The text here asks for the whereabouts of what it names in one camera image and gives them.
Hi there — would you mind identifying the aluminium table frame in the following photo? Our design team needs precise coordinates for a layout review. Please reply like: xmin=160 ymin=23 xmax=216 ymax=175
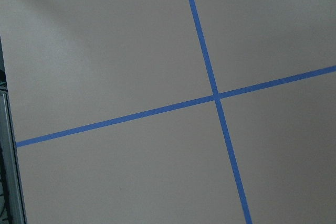
xmin=1 ymin=52 xmax=27 ymax=223

